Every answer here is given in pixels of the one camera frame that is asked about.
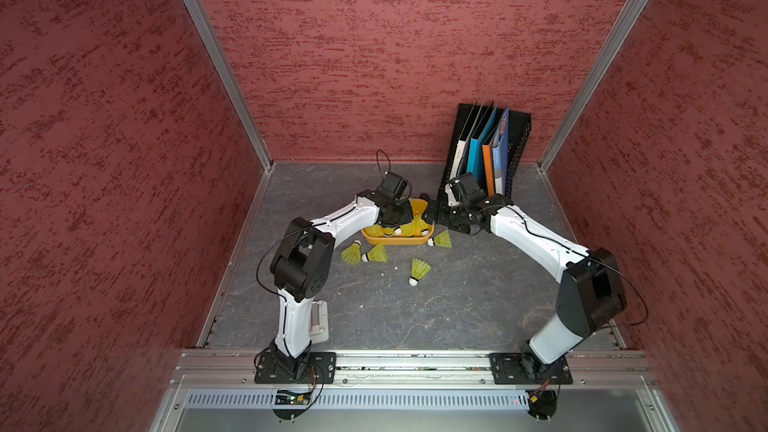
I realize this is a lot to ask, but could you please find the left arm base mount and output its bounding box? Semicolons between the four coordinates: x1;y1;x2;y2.
253;348;337;385

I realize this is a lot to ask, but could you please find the yellow shuttlecock five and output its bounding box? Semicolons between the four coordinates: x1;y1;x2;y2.
427;230;453;248

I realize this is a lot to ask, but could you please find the yellow shuttlecock four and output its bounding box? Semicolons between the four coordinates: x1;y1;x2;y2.
361;243;388;263

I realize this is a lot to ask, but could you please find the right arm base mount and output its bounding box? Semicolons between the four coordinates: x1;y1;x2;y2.
488;352;573;386

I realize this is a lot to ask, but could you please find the black file holder rack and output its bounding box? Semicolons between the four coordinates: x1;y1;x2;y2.
437;104;532;202

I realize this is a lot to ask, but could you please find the white book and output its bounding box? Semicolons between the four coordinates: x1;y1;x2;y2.
448;102;482;179

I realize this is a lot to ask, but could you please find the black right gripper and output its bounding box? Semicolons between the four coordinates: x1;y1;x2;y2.
422;199;471;232

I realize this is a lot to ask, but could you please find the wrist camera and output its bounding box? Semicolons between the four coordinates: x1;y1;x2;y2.
376;172;412;201
446;172;487;207

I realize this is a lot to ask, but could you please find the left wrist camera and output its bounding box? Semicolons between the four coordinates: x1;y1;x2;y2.
376;172;412;201

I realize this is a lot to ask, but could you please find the blue folder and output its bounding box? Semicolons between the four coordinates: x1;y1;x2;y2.
491;107;510;194

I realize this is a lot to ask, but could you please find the yellow shuttlecock one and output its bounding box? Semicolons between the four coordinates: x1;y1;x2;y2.
400;222;416;237

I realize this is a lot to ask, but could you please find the yellow shuttlecock eleven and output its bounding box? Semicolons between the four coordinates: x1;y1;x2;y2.
408;258;432;287

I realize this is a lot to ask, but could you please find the teal book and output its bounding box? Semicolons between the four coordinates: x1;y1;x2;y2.
465;102;497;185

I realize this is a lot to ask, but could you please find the yellow shuttlecock three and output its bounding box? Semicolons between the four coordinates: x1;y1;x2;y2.
416;222;430;237

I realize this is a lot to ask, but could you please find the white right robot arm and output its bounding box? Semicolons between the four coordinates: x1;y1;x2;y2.
424;194;639;375

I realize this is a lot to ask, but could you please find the orange spine book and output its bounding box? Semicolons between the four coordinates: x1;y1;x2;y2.
482;141;495;196

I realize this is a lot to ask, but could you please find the grey white stapler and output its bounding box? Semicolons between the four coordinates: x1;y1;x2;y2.
309;300;330;343

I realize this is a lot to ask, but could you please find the left aluminium corner post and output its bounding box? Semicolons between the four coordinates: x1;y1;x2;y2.
182;0;274;174

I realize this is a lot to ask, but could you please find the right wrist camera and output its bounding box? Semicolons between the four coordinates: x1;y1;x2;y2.
446;172;487;207

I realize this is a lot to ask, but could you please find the yellow shuttlecock six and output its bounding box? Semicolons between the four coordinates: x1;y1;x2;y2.
341;240;362;265

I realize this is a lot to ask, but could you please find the right aluminium corner post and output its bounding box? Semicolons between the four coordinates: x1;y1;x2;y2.
538;0;649;175

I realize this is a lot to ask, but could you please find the yellow plastic storage box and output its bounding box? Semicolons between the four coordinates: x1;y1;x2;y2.
362;199;435;246

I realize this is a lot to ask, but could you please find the aluminium corner post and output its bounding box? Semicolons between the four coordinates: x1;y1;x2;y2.
538;0;649;175
182;0;274;174

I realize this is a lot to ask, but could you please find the yellow shuttlecock eight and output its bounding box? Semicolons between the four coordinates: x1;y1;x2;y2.
364;224;385;238

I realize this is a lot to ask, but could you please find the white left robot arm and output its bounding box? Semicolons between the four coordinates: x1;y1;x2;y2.
269;185;413;375

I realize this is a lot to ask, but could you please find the yellow shuttlecock seven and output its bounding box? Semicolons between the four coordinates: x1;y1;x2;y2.
384;227;402;237

